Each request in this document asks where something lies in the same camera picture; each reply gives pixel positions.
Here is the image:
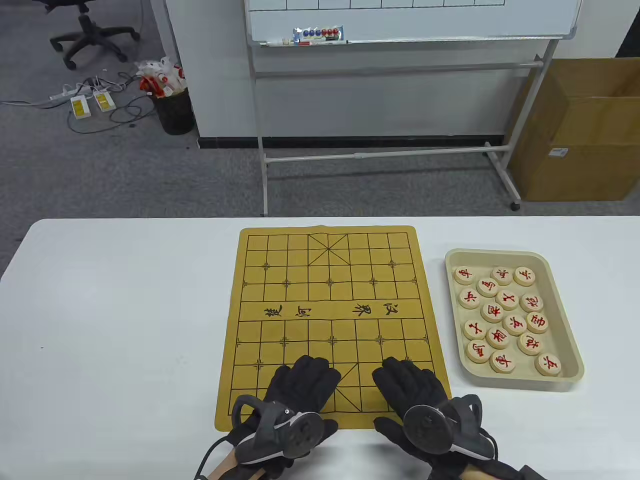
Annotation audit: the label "person's right hand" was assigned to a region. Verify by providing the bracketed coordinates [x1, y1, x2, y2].
[373, 357, 469, 480]

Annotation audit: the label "person's left hand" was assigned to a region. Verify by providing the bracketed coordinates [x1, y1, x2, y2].
[229, 355, 343, 472]

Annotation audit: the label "cluster of wooden chess pieces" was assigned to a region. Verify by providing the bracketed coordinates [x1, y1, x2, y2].
[452, 266, 563, 377]

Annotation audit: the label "yellow chess board mat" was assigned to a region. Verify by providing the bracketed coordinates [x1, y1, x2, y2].
[214, 225, 455, 433]

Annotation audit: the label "grey tracking controller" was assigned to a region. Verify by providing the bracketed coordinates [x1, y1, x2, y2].
[231, 394, 326, 463]
[402, 394, 496, 462]

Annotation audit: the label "beige plastic tray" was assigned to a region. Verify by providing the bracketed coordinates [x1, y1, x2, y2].
[444, 248, 586, 391]

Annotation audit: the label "brown cardboard box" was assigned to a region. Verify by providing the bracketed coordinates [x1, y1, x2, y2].
[504, 56, 640, 203]

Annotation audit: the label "black wastebasket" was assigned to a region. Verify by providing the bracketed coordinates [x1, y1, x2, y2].
[152, 86, 196, 136]

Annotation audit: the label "white red trash bags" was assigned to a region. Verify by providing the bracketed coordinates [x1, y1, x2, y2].
[134, 56, 189, 99]

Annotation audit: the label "pack of coloured magnets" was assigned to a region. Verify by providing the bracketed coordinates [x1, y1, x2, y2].
[292, 25, 346, 43]

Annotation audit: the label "white rolling whiteboard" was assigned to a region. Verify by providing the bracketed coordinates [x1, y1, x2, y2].
[243, 0, 583, 217]

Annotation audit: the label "white power strip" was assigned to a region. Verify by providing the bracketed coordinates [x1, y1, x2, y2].
[48, 84, 96, 104]

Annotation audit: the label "black office chair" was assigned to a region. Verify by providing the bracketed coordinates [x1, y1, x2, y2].
[31, 0, 142, 71]

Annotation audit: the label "black glove cable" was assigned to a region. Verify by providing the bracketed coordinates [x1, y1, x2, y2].
[194, 435, 236, 480]

